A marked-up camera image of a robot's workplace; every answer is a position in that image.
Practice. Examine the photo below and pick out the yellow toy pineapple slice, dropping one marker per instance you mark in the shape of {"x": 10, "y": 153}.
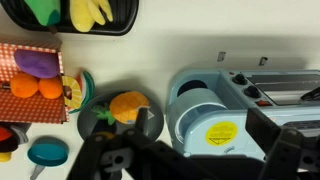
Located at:
{"x": 74, "y": 87}

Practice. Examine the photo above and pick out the teal small cup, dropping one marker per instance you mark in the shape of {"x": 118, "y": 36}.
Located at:
{"x": 48, "y": 153}

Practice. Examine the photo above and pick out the yellow plush banana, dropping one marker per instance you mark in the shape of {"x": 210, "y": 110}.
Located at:
{"x": 81, "y": 15}

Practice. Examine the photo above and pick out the small grey bracket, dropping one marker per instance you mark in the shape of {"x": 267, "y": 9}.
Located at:
{"x": 221, "y": 56}
{"x": 263, "y": 61}

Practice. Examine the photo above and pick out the orange checkered cardboard box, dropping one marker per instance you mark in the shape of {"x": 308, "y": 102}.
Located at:
{"x": 30, "y": 108}

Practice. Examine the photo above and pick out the light blue breakfast maker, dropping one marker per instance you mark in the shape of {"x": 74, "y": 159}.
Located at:
{"x": 230, "y": 115}

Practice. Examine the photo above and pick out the purple plush fruit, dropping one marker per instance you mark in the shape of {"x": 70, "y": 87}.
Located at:
{"x": 36, "y": 63}

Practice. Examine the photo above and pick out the plush pineapple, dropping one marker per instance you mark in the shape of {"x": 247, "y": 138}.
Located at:
{"x": 128, "y": 106}

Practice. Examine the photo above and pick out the green plush fruit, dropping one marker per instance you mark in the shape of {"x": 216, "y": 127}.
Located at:
{"x": 43, "y": 11}

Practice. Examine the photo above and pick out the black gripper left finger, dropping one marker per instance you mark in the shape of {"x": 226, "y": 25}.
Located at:
{"x": 141, "y": 121}

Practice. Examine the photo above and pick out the orange plush fruit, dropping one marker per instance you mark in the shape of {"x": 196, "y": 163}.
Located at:
{"x": 50, "y": 87}
{"x": 24, "y": 85}

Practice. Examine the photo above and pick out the toy watermelon slice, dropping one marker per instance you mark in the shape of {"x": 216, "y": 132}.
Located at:
{"x": 88, "y": 88}

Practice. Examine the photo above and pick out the black plastic tray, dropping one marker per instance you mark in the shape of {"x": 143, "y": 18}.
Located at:
{"x": 126, "y": 13}

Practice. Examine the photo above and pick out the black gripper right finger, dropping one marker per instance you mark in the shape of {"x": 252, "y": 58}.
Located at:
{"x": 266, "y": 133}

